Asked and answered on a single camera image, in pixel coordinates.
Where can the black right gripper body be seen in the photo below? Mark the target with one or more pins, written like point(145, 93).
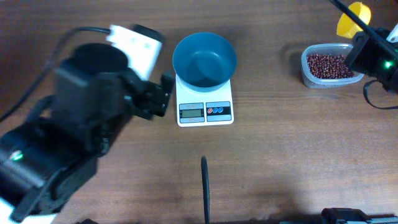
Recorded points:
point(359, 52)

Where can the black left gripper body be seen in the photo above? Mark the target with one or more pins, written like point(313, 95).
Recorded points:
point(156, 98)

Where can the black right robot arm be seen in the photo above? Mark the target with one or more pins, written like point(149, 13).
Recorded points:
point(379, 35)

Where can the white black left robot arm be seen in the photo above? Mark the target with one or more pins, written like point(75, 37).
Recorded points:
point(100, 88)

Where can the white digital kitchen scale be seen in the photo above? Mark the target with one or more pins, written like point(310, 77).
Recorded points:
point(197, 106)

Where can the teal blue bowl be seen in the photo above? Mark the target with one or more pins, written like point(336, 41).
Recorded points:
point(204, 61)

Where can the clear plastic container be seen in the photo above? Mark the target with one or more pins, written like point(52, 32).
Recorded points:
point(311, 81)

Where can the red beans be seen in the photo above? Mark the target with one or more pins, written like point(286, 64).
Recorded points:
point(328, 66)

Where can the black vertical antenna rod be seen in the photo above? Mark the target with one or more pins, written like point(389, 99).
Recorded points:
point(206, 189)

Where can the black device at bottom edge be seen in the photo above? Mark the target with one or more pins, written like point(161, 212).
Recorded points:
point(341, 216)

